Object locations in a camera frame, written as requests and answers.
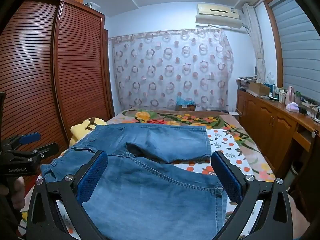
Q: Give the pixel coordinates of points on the black waste bin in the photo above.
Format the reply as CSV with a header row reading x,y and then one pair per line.
x,y
293,172

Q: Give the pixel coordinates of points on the yellow plush toy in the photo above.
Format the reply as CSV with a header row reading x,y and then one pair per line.
x,y
80,130

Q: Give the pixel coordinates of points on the brown wooden sideboard cabinet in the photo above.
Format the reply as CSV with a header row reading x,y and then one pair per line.
x,y
265,120

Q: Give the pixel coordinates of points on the blue denim pants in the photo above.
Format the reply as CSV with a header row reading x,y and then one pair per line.
x,y
150,185

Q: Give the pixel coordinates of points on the green bottle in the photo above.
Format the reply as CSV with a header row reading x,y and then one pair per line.
x,y
298,97

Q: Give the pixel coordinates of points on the pink bottle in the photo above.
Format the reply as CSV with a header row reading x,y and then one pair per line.
x,y
290,95

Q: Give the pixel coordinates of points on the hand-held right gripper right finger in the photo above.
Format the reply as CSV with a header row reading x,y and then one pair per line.
x,y
227,180

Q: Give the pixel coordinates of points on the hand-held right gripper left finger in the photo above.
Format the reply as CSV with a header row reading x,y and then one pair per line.
x,y
92,177

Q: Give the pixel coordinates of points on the low cardboard box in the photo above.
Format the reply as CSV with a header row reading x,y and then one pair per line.
x,y
186,108

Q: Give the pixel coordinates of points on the brown slatted wooden wardrobe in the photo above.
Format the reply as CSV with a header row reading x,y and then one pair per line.
x,y
75,67

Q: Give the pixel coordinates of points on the person's leg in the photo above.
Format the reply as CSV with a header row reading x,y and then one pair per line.
x,y
298,210

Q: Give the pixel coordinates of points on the sheer circle-patterned curtain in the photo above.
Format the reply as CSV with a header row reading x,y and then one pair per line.
x,y
170,67

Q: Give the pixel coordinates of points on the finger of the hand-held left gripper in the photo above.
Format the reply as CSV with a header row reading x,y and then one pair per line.
x,y
42,151
27,138

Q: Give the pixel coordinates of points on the blue plastic bag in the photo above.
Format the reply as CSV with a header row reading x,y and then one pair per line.
x,y
185,100

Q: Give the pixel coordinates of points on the open cardboard box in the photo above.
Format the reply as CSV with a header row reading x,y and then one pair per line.
x,y
258,88

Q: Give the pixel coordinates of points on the white orange-print blanket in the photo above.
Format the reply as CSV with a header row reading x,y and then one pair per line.
x,y
225,140

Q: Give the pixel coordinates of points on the grey cluttered tray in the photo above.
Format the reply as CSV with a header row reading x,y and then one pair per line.
x,y
246,81

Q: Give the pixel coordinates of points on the grey window blind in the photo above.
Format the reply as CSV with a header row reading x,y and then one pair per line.
x,y
295,55

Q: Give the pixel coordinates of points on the wooden window frame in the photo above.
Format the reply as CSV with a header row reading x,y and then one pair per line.
x,y
273,42

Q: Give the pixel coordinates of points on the cream tied window curtain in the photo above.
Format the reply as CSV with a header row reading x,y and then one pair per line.
x,y
260,62

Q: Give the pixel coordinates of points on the person's left hand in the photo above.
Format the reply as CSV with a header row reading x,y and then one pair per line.
x,y
16,191

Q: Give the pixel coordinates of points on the white storage box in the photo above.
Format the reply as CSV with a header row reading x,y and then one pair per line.
x,y
93,5

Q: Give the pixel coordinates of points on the pink tissue pack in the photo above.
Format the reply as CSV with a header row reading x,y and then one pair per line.
x,y
292,107

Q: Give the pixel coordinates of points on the white wall air conditioner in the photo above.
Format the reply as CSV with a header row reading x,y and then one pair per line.
x,y
217,12

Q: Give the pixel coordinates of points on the white bottle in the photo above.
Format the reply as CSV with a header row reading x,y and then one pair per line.
x,y
283,97

